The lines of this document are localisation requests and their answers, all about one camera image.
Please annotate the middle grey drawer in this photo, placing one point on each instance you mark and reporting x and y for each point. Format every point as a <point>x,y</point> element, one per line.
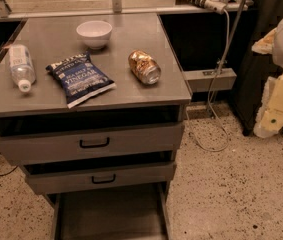
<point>80,180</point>

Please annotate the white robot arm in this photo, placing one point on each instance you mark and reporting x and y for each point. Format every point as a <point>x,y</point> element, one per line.
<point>269,119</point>

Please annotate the grey drawer cabinet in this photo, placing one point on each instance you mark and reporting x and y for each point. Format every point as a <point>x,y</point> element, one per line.
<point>43,110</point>

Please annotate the clear plastic water bottle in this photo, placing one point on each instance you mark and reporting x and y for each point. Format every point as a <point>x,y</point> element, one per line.
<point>21,67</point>

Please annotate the grey drawer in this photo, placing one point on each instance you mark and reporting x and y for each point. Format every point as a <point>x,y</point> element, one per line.
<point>123,213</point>
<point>80,180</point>
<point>76,145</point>

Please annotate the dark cabinet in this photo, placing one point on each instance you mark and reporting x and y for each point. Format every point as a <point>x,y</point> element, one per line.
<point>253,69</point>

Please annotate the bottom grey drawer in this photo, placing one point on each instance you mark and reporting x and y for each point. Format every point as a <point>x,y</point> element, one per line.
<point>123,213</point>

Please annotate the blue chip bag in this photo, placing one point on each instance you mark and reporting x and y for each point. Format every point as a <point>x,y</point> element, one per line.
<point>80,78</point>

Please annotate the white bowl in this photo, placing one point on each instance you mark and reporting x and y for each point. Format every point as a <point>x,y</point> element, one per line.
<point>95,34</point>

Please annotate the top grey drawer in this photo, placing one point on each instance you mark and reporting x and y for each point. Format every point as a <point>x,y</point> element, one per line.
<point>76,145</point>

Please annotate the gold soda can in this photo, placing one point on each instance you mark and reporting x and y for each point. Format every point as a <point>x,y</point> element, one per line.
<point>144,67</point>

